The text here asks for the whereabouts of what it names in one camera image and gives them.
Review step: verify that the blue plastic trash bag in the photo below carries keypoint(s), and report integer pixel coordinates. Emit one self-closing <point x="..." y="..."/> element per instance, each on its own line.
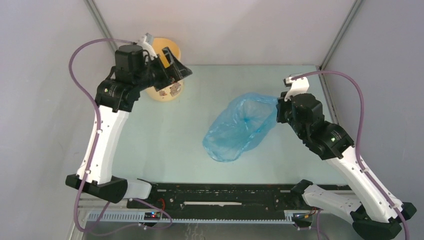
<point x="240" y="127"/>

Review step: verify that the left small circuit board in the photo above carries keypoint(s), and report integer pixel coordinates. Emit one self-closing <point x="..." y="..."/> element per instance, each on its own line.
<point x="151" y="217"/>

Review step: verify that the aluminium frame rail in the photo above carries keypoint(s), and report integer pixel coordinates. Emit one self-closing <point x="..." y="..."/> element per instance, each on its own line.
<point x="88" y="203"/>

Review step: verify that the small circuit board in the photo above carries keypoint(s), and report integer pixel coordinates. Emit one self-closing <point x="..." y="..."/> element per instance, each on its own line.
<point x="301" y="217"/>
<point x="151" y="217"/>

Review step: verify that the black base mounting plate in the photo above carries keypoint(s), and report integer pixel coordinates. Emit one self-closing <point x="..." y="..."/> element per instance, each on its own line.
<point x="226" y="201"/>

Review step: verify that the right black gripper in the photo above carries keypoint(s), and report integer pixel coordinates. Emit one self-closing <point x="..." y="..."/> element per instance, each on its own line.
<point x="280" y="105"/>

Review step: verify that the right small circuit board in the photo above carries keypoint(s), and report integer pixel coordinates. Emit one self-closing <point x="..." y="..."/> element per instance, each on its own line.
<point x="301" y="217"/>

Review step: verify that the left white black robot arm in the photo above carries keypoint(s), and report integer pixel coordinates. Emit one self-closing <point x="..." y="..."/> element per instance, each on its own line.
<point x="94" y="176"/>

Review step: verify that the white toothed cable duct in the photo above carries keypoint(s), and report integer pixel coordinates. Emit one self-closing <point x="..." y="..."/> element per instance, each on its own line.
<point x="138" y="217"/>

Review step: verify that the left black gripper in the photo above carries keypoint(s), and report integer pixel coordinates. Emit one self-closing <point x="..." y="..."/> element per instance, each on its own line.
<point x="173" y="72"/>

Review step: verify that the yellow capybara trash bin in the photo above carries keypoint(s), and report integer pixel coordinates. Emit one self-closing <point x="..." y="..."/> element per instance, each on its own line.
<point x="170" y="92"/>

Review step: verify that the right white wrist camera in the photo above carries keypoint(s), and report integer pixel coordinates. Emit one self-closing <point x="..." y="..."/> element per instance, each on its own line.
<point x="296" y="86"/>

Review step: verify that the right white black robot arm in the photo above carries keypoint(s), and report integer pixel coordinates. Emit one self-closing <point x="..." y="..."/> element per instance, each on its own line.
<point x="375" y="213"/>

